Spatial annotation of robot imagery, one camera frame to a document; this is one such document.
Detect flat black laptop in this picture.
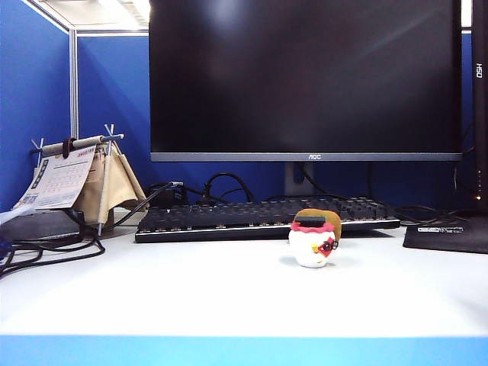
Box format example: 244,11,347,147
0,209,83,242

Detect aluminium partition post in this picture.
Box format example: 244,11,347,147
68,27,80,140

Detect black cable coiled on desk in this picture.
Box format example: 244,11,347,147
0,213,107,280

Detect beige canvas calendar stand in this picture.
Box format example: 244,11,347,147
30,123,148,236

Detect black mechanical keyboard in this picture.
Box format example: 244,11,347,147
134,195,402,244

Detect grey monitor stand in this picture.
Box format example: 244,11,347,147
284,161,318,197

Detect black cables beside mouse pad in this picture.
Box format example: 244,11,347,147
395,204,470,226

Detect white calendar sheet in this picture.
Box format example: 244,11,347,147
12,146,97,211

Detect black HSD monitor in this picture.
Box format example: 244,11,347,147
470,0,488,211

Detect black AOC monitor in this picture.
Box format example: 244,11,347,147
148,0,464,164

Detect black looped cable behind keyboard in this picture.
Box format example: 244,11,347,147
146,172,257,215

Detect white doll with flat black hat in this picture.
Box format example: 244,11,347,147
287,215,342,270

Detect black mouse pad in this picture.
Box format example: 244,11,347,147
402,212,488,255

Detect brown fuzzy kiwi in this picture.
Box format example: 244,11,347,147
295,207,343,238

